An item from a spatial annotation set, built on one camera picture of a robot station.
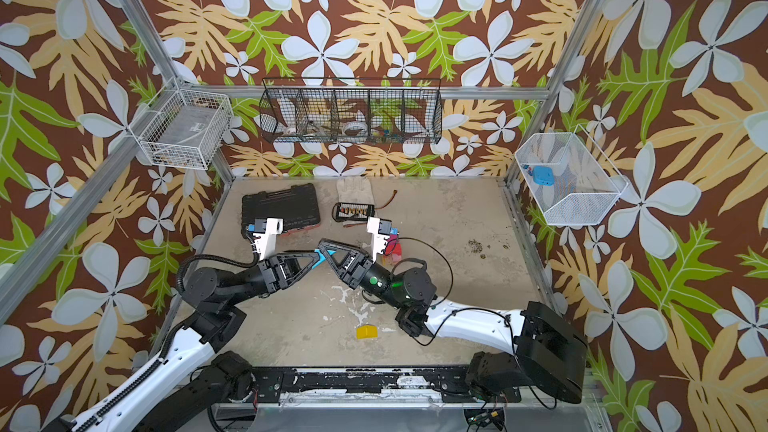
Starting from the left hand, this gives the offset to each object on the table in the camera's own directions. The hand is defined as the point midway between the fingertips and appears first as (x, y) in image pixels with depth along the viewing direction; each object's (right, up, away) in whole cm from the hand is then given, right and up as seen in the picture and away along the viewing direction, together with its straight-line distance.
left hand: (316, 259), depth 55 cm
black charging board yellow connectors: (-2, +9, +52) cm, 52 cm away
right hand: (+1, +1, 0) cm, 2 cm away
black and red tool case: (-19, +10, +51) cm, 56 cm away
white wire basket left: (-46, +33, +31) cm, 65 cm away
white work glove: (+2, +17, +60) cm, 62 cm away
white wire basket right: (+66, +18, +27) cm, 73 cm away
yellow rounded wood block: (+8, -25, +25) cm, 36 cm away
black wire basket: (+3, +42, +42) cm, 60 cm away
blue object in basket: (+60, +19, +31) cm, 70 cm away
